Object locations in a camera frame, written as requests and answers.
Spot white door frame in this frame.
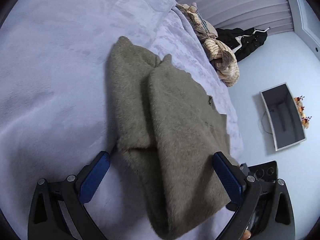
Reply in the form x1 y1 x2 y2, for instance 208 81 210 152
279 0 320 62

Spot olive brown knit sweater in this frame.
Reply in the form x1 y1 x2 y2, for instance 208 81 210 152
106 35 241 239

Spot black monitor cable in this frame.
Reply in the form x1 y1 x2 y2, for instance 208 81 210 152
260 110 273 134

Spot black puffer jacket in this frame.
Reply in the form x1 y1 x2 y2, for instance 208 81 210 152
215 27 268 63

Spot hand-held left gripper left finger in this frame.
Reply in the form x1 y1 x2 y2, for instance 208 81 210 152
28 151 111 240

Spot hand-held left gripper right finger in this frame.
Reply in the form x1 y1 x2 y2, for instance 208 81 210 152
213 151 296 240

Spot white clothes hanger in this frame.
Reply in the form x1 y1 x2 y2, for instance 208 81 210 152
252 26 272 34

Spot brown fuzzy garment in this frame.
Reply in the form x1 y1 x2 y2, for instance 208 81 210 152
179 5 237 67

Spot striped beige fuzzy garment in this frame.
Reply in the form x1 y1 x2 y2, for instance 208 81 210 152
175 3 240 87

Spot lavender fleece blanket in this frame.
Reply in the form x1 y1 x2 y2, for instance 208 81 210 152
0 0 244 240

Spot curved white-framed monitor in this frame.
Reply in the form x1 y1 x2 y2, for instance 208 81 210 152
259 82 307 152

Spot grey pleated curtain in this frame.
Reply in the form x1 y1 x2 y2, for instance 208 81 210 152
160 0 295 34

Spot orange artificial flowers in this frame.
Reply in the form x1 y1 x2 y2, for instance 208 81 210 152
294 95 313 130

